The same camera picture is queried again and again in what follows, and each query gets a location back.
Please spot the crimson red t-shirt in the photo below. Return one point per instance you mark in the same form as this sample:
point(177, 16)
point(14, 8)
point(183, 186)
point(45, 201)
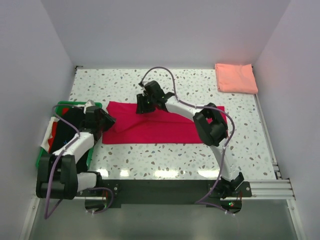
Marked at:
point(158, 127)

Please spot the folded salmon pink t-shirt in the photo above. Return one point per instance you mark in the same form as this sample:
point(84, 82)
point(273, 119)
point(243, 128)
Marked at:
point(235, 78)

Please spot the black mounting base plate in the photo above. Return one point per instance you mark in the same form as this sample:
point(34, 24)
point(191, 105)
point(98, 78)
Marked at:
point(115, 193)

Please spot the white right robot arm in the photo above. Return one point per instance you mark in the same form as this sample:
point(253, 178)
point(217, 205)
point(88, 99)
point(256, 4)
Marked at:
point(210, 125)

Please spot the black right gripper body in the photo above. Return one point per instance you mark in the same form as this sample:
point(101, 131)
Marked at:
point(146, 103)

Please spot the black t-shirt with logo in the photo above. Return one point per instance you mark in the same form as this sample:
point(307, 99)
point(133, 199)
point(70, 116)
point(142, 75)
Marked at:
point(62, 133)

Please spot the aluminium frame rail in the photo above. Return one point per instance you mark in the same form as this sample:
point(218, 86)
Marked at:
point(279, 189)

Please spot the green plastic bin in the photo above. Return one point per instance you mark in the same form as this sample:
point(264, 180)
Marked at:
point(60, 110)

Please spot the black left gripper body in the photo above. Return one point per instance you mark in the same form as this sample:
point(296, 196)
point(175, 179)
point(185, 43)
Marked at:
point(99, 126)

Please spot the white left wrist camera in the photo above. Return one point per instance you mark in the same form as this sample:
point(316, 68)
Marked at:
point(89, 103)

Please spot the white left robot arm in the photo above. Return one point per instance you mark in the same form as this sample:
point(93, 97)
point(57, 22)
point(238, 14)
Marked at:
point(57, 176)

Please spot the red and white t-shirt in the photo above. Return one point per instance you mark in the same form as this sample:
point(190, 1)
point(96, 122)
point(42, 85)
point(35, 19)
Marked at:
point(77, 130)

